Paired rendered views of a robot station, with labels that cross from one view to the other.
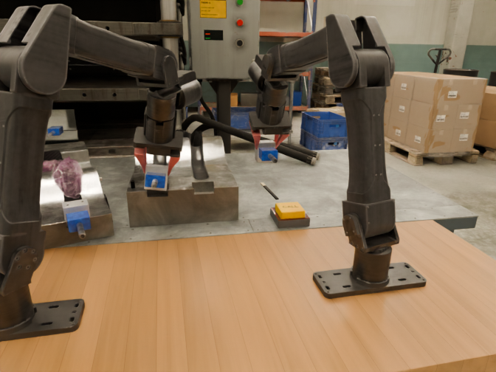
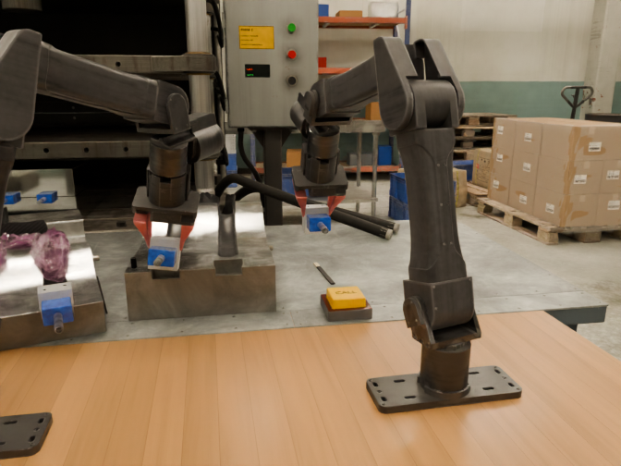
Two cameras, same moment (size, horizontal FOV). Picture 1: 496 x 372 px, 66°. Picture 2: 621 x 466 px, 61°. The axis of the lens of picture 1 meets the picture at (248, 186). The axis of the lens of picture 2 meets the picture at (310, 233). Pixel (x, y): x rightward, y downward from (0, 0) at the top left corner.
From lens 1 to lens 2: 7 cm
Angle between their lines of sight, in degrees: 5
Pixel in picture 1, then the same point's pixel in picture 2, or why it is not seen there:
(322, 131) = not seen: hidden behind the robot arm
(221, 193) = (251, 275)
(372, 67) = (432, 103)
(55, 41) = (19, 74)
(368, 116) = (431, 166)
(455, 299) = (559, 415)
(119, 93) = (133, 147)
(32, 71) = not seen: outside the picture
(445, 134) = (588, 201)
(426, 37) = (560, 71)
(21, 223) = not seen: outside the picture
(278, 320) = (310, 442)
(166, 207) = (177, 294)
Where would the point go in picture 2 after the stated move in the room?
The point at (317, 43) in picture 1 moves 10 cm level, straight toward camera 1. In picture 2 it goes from (368, 74) to (360, 72)
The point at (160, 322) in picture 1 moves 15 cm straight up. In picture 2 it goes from (150, 444) to (139, 324)
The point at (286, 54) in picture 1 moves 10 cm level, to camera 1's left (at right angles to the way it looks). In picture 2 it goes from (332, 91) to (270, 91)
